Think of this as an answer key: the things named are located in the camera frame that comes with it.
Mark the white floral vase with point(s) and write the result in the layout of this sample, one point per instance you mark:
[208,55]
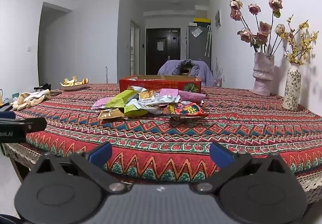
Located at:
[292,88]

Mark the purple puffer jacket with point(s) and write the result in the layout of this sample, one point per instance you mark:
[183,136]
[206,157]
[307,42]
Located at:
[201,73]

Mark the cream lace table cover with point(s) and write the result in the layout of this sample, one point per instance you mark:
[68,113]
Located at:
[312,186]

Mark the red cardboard box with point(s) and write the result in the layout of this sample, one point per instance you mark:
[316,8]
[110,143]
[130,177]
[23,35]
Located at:
[161,84]

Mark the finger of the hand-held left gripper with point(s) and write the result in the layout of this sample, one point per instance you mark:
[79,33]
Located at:
[7,115]
[32,124]

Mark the folded pale umbrella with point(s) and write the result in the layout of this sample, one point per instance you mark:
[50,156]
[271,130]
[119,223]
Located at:
[208,41]

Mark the grey refrigerator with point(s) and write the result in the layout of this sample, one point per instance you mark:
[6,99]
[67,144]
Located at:
[198,48]

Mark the cream cloth gloves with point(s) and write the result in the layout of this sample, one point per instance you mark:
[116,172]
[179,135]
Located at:
[30,98]

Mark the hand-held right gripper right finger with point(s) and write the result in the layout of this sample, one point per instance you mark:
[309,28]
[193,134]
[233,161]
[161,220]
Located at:
[221,156]

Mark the small green box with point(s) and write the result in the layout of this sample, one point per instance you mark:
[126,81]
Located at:
[15,95]

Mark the dried pink rose bouquet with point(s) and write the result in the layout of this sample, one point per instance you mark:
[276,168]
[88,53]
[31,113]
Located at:
[264,28]

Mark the red cartoon snack packet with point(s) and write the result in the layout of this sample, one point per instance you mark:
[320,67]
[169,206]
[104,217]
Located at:
[187,109]

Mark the dark smartphone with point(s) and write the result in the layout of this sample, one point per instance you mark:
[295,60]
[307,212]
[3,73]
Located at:
[55,93]

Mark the wall poster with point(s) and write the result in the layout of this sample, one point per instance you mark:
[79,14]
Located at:
[218,19]

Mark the yellow flat box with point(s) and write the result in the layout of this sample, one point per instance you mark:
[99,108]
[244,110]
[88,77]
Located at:
[202,20]

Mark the white paper notice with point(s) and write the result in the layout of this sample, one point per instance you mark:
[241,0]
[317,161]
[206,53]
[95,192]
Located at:
[160,45]

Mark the white interior door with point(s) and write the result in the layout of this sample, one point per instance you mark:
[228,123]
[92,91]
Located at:
[135,48]

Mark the yellow flower branches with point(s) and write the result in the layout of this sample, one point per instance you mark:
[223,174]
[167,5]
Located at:
[300,43]

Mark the pink ribbed vase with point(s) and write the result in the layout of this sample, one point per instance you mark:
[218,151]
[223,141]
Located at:
[263,75]

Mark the beige thermos bottle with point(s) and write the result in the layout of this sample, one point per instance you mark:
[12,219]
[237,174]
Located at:
[1,97]

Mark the dark entrance door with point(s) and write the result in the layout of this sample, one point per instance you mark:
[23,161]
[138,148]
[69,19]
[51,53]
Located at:
[172,48]

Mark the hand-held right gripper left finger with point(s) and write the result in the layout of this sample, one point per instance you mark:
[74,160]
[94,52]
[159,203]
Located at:
[100,155]

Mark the pale dried grass bunch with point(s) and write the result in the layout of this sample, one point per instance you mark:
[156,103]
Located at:
[218,69]

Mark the clear plastic bag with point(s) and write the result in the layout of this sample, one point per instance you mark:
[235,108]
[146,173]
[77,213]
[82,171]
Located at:
[197,32]

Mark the black cloth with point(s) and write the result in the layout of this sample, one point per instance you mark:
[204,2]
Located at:
[43,87]

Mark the wooden plate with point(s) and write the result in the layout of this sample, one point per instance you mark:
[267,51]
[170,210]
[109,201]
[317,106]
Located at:
[75,87]

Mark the pile of snack packets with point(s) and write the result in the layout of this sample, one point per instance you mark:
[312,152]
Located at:
[140,102]

